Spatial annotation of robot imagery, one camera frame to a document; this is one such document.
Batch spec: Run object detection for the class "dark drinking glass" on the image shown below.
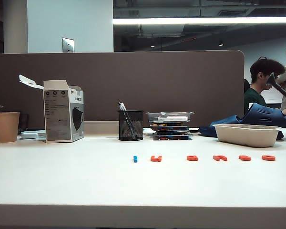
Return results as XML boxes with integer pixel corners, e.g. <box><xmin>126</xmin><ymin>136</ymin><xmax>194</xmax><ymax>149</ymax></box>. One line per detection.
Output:
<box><xmin>18</xmin><ymin>113</ymin><xmax>29</xmax><ymax>134</ymax></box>

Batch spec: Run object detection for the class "brown paper cup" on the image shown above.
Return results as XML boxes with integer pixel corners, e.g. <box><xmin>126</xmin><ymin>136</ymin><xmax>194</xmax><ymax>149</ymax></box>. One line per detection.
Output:
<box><xmin>0</xmin><ymin>111</ymin><xmax>21</xmax><ymax>143</ymax></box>

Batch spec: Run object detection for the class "grey angled metal bracket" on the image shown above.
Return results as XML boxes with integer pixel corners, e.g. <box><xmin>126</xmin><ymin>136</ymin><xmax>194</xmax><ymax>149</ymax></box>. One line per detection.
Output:
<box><xmin>266</xmin><ymin>73</ymin><xmax>286</xmax><ymax>99</ymax></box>

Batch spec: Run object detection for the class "black pen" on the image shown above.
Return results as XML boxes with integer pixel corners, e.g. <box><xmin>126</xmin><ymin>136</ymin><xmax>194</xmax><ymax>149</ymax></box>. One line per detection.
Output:
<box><xmin>121</xmin><ymin>103</ymin><xmax>134</xmax><ymax>140</ymax></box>

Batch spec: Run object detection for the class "metal wall plate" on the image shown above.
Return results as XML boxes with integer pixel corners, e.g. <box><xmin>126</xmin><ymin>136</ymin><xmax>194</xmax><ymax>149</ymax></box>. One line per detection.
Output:
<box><xmin>61</xmin><ymin>37</ymin><xmax>75</xmax><ymax>52</ymax></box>

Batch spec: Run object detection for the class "white capped pen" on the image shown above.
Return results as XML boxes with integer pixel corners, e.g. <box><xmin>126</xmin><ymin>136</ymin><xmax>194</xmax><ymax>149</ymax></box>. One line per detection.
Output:
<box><xmin>118</xmin><ymin>102</ymin><xmax>137</xmax><ymax>140</ymax></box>

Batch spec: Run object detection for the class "white flat box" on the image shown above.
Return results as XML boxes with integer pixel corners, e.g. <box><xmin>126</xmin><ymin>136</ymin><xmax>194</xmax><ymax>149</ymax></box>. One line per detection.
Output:
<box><xmin>157</xmin><ymin>115</ymin><xmax>189</xmax><ymax>121</ymax></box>

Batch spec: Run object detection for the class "blue rubber slipper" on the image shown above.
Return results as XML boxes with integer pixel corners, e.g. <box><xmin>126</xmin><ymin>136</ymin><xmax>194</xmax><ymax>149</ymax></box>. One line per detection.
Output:
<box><xmin>243</xmin><ymin>102</ymin><xmax>286</xmax><ymax>128</ymax></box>

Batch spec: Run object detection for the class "beige oblong pulp tray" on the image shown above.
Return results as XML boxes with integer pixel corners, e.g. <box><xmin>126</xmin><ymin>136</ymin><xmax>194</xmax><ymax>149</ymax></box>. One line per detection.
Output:
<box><xmin>213</xmin><ymin>123</ymin><xmax>282</xmax><ymax>148</ymax></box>

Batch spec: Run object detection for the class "clear plastic tray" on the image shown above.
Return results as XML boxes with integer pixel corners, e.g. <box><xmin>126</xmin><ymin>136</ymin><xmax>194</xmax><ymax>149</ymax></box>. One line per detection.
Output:
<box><xmin>145</xmin><ymin>111</ymin><xmax>195</xmax><ymax>124</ymax></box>

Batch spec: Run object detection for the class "white ceiling light strip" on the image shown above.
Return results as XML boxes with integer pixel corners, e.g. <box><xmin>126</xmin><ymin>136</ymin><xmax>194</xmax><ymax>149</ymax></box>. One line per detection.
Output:
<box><xmin>112</xmin><ymin>16</ymin><xmax>286</xmax><ymax>25</ymax></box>

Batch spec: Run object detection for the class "brown desk partition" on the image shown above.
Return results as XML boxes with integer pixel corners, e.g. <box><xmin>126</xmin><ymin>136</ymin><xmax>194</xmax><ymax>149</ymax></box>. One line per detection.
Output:
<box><xmin>0</xmin><ymin>49</ymin><xmax>245</xmax><ymax>129</ymax></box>

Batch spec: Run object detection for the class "black mesh pen holder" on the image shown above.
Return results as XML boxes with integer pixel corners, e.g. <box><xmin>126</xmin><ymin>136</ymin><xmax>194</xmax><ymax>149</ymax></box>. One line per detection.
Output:
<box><xmin>117</xmin><ymin>109</ymin><xmax>144</xmax><ymax>141</ymax></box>

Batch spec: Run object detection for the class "person in dark green shirt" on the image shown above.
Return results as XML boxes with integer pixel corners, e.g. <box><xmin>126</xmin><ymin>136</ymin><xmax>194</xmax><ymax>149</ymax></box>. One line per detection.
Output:
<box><xmin>244</xmin><ymin>56</ymin><xmax>286</xmax><ymax>115</ymax></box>

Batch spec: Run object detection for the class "grey face mask carton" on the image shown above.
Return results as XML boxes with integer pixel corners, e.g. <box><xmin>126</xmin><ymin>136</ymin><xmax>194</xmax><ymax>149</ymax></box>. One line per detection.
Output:
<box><xmin>18</xmin><ymin>73</ymin><xmax>85</xmax><ymax>143</ymax></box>

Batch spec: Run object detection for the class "blue cloth bag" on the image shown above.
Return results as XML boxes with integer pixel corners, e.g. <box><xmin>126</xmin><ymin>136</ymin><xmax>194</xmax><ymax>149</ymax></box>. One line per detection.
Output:
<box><xmin>199</xmin><ymin>115</ymin><xmax>241</xmax><ymax>137</ymax></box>

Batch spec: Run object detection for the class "beige partition base rail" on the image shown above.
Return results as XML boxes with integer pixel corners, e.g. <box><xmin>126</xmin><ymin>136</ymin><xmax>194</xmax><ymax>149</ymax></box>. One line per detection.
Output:
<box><xmin>83</xmin><ymin>121</ymin><xmax>121</xmax><ymax>137</ymax></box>

